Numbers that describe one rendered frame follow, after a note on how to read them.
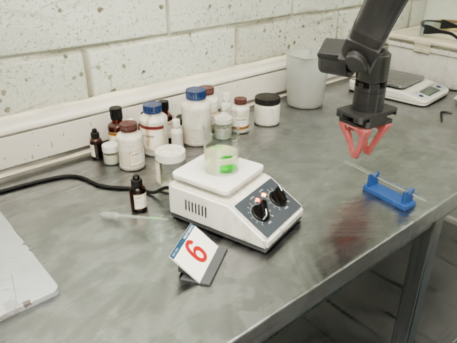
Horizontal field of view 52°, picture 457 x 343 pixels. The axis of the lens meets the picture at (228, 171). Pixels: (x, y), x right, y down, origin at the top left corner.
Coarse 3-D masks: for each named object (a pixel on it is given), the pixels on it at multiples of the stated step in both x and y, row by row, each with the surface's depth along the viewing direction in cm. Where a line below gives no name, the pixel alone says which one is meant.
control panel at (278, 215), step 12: (252, 192) 78; (264, 192) 79; (240, 204) 75; (252, 204) 76; (288, 204) 80; (252, 216) 74; (276, 216) 76; (288, 216) 78; (264, 228) 74; (276, 228) 75
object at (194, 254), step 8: (192, 232) 73; (200, 232) 74; (192, 240) 72; (200, 240) 73; (208, 240) 74; (184, 248) 70; (192, 248) 71; (200, 248) 72; (208, 248) 73; (176, 256) 67; (184, 256) 69; (192, 256) 70; (200, 256) 71; (208, 256) 72; (184, 264) 67; (192, 264) 69; (200, 264) 70; (192, 272) 68; (200, 272) 68
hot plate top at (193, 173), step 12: (180, 168) 81; (192, 168) 81; (240, 168) 81; (252, 168) 81; (180, 180) 79; (192, 180) 77; (204, 180) 77; (216, 180) 77; (228, 180) 77; (240, 180) 77; (216, 192) 75; (228, 192) 74
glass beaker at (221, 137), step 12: (216, 120) 80; (228, 120) 80; (204, 132) 76; (216, 132) 81; (228, 132) 75; (204, 144) 77; (216, 144) 75; (228, 144) 76; (204, 156) 79; (216, 156) 76; (228, 156) 77; (204, 168) 80; (216, 168) 77; (228, 168) 78
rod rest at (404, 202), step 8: (368, 184) 91; (376, 184) 92; (368, 192) 91; (376, 192) 89; (384, 192) 89; (392, 192) 89; (384, 200) 88; (392, 200) 87; (400, 200) 87; (408, 200) 86; (400, 208) 86; (408, 208) 85
